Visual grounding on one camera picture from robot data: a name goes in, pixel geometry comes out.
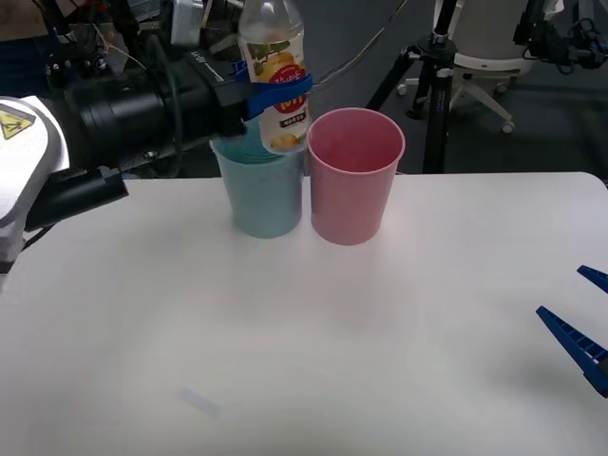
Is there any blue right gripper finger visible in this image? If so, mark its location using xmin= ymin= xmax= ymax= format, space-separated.
xmin=576 ymin=264 xmax=608 ymax=294
xmin=535 ymin=304 xmax=608 ymax=400

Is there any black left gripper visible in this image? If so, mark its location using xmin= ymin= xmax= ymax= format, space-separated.
xmin=182 ymin=46 xmax=314 ymax=140

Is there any clear bottle with yellow label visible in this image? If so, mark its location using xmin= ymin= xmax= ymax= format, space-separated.
xmin=237 ymin=0 xmax=312 ymax=158

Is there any pale blue plastic bin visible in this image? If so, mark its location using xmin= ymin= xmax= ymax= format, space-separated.
xmin=210 ymin=118 xmax=308 ymax=240

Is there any pink plastic bin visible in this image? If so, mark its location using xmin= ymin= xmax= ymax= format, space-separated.
xmin=305 ymin=107 xmax=407 ymax=247

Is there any black tripod stand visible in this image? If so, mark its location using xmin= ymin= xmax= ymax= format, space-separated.
xmin=364 ymin=0 xmax=460 ymax=175

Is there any white office chair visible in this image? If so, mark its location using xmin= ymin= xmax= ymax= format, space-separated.
xmin=396 ymin=0 xmax=536 ymax=136

